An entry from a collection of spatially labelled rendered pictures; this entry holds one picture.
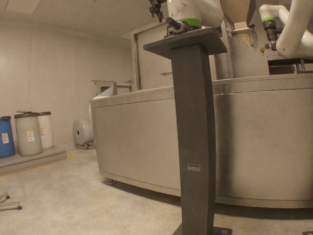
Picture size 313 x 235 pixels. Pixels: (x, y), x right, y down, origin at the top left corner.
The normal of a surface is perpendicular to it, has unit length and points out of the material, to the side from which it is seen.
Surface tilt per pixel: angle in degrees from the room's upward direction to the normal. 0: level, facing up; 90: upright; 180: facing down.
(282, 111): 90
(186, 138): 90
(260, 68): 90
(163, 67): 90
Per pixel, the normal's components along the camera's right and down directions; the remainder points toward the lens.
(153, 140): -0.56, 0.11
